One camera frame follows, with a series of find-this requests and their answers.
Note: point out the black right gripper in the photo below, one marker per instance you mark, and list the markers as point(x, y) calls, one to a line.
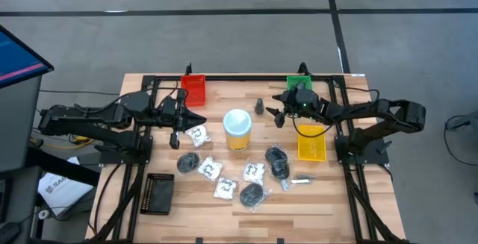
point(302, 100)

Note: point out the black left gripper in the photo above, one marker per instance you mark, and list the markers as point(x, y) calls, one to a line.
point(172, 113)

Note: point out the white vanity pack bag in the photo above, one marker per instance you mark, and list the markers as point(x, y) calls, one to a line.
point(254, 173)
point(210, 169)
point(225, 189)
point(198, 135)

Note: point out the black item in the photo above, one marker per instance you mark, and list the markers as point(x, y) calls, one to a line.
point(252, 195)
point(275, 155)
point(187, 162)

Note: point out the silver nail clipper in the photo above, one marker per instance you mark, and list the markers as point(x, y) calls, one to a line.
point(300, 181)

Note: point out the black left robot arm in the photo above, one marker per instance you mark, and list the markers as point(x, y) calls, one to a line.
point(74, 117)

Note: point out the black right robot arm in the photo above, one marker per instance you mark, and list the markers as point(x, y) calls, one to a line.
point(373, 109)

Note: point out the green plastic basket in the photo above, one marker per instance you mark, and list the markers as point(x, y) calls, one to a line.
point(293, 81)

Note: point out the red plastic basket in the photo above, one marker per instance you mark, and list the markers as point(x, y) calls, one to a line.
point(193, 87)

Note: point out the yellow disinfecting wipes canister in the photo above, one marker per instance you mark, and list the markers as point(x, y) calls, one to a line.
point(237, 124)

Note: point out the yellow plastic basket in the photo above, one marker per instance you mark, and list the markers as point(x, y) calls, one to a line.
point(311, 147)

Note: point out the black plastic basket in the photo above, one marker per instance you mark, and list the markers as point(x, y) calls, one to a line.
point(158, 195)

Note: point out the white printed paper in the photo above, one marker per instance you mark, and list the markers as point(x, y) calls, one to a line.
point(63, 195)

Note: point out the grey cabinet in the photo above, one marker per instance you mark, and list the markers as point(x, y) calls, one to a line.
point(18, 124)

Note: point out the computer monitor blue screen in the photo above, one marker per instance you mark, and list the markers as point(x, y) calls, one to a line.
point(15, 57)

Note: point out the black aluminium table frame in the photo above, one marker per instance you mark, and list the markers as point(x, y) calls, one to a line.
point(239, 77)

